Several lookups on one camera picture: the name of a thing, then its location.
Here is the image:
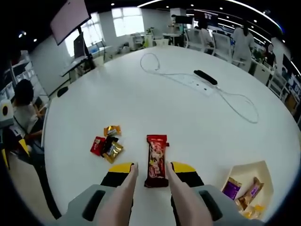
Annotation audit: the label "white shelf with bins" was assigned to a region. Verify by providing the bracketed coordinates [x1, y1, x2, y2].
[0, 58, 40, 99]

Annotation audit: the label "beige hexagonal container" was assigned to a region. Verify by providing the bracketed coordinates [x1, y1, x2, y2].
[221, 160, 275, 217]

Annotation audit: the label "gold snack food packet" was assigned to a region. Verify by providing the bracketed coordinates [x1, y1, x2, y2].
[103, 141, 124, 165]

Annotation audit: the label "purple snack food packet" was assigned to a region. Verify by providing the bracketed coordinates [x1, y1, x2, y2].
[222, 177, 242, 201]
[236, 177, 264, 211]

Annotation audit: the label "white power cable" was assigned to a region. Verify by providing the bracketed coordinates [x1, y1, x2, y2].
[140, 53, 259, 124]

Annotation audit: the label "large display screen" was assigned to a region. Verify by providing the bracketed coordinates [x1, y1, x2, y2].
[49, 0, 92, 46]

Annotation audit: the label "small orange snack food packet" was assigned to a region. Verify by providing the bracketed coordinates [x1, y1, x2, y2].
[103, 125, 122, 137]

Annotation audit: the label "dark desk monitor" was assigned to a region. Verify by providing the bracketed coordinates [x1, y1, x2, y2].
[73, 32, 89, 59]

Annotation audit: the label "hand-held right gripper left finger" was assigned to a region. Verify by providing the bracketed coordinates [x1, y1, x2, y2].
[55, 161, 139, 226]

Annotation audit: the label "pink food tongs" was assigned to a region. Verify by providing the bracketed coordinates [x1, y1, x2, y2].
[97, 161, 214, 226]

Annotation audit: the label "long red snack food packet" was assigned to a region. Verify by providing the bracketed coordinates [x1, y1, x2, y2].
[143, 134, 170, 188]

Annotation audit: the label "black monitor on stand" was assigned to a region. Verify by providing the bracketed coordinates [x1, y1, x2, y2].
[174, 14, 192, 24]

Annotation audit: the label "small red snack food packet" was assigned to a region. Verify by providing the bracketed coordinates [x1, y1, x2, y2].
[90, 136, 106, 155]

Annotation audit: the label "grey desk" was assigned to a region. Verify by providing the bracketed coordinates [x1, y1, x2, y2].
[60, 56, 95, 77]

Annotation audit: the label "black snack food packet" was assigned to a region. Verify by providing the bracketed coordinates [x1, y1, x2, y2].
[101, 136, 119, 156]

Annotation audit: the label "dark red wall screen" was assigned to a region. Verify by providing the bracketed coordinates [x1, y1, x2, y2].
[196, 10, 219, 22]

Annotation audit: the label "black oblong device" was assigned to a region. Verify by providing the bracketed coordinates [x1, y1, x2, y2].
[193, 69, 218, 85]

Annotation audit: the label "white power strip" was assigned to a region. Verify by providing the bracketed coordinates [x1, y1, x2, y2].
[185, 74, 221, 96]

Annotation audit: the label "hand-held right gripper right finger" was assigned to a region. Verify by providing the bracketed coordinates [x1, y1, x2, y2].
[169, 161, 265, 226]

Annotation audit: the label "white office chair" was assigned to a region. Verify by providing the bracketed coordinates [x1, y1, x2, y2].
[211, 32, 232, 59]
[268, 70, 286, 97]
[185, 29, 205, 51]

